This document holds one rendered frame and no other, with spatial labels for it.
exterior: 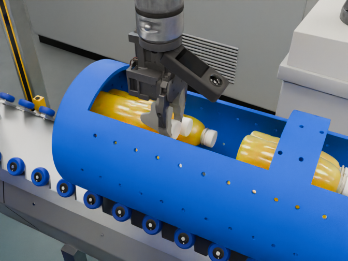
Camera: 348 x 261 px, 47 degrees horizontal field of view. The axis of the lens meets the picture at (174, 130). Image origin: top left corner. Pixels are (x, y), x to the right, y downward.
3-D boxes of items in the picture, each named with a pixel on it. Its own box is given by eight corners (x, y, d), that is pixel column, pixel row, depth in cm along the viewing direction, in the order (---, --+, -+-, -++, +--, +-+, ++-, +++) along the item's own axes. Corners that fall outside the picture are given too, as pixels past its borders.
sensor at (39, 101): (40, 106, 124) (37, 93, 121) (47, 109, 123) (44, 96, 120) (23, 120, 119) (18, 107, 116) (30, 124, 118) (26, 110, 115)
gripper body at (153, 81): (148, 77, 76) (144, 18, 68) (189, 88, 73) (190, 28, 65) (128, 98, 71) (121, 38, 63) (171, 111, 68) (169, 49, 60)
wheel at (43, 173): (37, 164, 94) (31, 164, 93) (52, 170, 93) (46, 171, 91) (32, 182, 95) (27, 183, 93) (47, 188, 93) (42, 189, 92)
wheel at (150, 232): (144, 212, 85) (140, 213, 83) (163, 212, 83) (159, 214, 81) (144, 233, 85) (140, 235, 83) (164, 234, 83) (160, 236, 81)
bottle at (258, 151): (248, 126, 73) (354, 158, 67) (243, 155, 77) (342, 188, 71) (236, 147, 68) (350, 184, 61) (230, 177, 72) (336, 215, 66)
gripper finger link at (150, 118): (144, 134, 78) (145, 92, 73) (171, 143, 76) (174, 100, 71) (136, 142, 75) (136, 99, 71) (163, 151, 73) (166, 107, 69)
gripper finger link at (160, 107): (164, 118, 74) (167, 75, 69) (173, 120, 73) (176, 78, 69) (153, 129, 70) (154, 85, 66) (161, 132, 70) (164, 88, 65)
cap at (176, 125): (163, 140, 76) (172, 143, 75) (165, 121, 74) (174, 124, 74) (172, 134, 79) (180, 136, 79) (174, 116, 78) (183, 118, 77)
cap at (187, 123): (187, 121, 86) (194, 124, 85) (180, 137, 85) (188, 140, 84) (184, 113, 82) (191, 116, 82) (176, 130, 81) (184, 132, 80)
